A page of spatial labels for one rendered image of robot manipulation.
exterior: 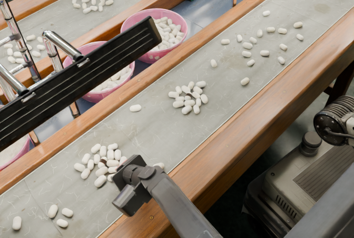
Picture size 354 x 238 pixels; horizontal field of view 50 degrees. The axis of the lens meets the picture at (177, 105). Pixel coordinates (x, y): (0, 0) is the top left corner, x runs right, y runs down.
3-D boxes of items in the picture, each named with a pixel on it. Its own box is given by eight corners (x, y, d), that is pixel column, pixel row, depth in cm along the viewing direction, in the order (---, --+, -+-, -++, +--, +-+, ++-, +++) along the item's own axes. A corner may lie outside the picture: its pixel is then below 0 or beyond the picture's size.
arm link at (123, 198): (179, 191, 91) (156, 167, 88) (149, 230, 87) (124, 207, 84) (156, 184, 101) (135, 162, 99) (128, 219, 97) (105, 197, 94)
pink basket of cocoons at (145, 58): (200, 45, 158) (201, 27, 150) (154, 79, 146) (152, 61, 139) (156, 18, 170) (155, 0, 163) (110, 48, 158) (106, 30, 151)
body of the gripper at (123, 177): (108, 176, 102) (119, 180, 96) (136, 152, 107) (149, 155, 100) (121, 195, 104) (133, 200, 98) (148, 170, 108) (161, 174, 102)
